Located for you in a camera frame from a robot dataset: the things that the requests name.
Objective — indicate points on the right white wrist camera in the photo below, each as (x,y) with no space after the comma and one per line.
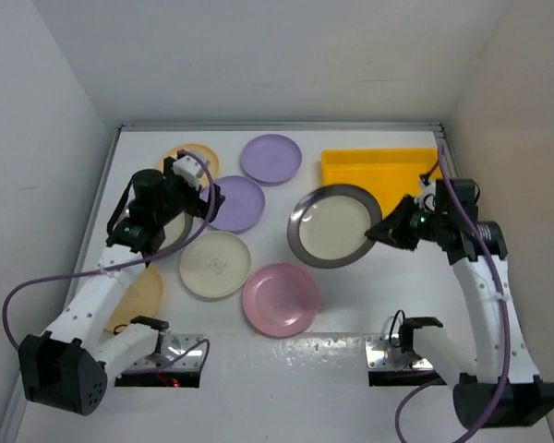
(427,194)

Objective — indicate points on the near orange plate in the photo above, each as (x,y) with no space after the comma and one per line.
(142,298)

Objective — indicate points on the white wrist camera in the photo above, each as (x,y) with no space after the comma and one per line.
(427,194)
(190,168)

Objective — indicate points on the cream plate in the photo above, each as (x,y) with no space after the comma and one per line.
(215,265)

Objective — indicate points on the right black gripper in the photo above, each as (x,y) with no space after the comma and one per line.
(387,230)

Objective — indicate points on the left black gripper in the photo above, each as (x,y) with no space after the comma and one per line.
(197,205)

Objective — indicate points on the middle purple plate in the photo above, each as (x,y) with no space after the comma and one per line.
(243,205)

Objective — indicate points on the far purple plate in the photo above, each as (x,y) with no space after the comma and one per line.
(271,158)

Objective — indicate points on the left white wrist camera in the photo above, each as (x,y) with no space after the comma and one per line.
(190,168)

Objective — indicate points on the orange plate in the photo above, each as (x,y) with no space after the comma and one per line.
(201,151)
(142,298)

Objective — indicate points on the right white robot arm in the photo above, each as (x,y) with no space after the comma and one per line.
(499,387)

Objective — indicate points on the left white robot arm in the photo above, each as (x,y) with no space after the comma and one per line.
(68,366)

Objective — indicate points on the metal base plate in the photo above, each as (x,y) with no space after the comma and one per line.
(378,353)
(179,353)

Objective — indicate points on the far orange plate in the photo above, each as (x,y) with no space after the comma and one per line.
(201,151)

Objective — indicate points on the yellow plastic bin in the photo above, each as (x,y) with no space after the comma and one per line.
(387,174)

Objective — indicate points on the pink plate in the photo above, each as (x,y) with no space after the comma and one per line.
(280,300)

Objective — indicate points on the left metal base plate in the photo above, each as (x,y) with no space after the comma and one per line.
(179,353)

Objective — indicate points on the dark rimmed plate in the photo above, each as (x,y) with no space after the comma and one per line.
(328,227)
(175,231)

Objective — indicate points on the purple plate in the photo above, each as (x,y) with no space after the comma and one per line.
(271,158)
(243,205)

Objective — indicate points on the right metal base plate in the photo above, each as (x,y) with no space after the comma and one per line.
(378,353)

